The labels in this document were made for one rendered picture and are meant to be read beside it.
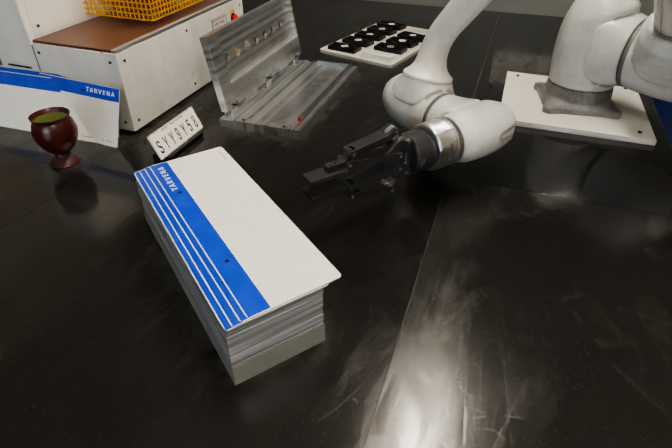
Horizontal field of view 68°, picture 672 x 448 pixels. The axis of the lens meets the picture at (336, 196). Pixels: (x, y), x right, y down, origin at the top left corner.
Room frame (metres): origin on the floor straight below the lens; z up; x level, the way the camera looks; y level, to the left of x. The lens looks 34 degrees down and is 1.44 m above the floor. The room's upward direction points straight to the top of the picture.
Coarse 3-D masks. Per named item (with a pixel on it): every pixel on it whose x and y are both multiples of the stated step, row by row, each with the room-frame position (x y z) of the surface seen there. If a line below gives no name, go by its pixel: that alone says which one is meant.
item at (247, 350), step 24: (144, 192) 0.67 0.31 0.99; (168, 240) 0.57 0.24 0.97; (192, 264) 0.49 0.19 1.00; (192, 288) 0.48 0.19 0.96; (216, 312) 0.40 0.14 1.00; (288, 312) 0.42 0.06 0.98; (312, 312) 0.44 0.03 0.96; (216, 336) 0.42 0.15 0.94; (240, 336) 0.39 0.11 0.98; (264, 336) 0.40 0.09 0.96; (288, 336) 0.42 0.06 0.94; (312, 336) 0.44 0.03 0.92; (240, 360) 0.38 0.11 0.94; (264, 360) 0.40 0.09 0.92
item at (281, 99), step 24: (288, 72) 1.39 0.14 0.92; (312, 72) 1.39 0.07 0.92; (336, 72) 1.39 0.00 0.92; (264, 96) 1.21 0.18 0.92; (288, 96) 1.21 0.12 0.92; (312, 96) 1.21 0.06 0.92; (336, 96) 1.25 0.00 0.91; (240, 120) 1.07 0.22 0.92; (264, 120) 1.07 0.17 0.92; (288, 120) 1.07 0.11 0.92; (312, 120) 1.09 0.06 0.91
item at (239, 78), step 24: (288, 0) 1.49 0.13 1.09; (240, 24) 1.24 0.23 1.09; (264, 24) 1.35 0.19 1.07; (288, 24) 1.47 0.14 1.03; (216, 48) 1.11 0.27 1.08; (240, 48) 1.21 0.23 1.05; (264, 48) 1.32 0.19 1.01; (288, 48) 1.42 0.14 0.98; (216, 72) 1.08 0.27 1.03; (240, 72) 1.18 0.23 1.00; (264, 72) 1.27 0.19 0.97; (240, 96) 1.14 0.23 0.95
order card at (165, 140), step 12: (192, 108) 1.06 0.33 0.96; (180, 120) 1.01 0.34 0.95; (192, 120) 1.04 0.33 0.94; (156, 132) 0.94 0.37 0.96; (168, 132) 0.96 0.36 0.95; (180, 132) 0.99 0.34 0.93; (192, 132) 1.02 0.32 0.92; (156, 144) 0.92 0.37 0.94; (168, 144) 0.94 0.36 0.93; (180, 144) 0.97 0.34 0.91
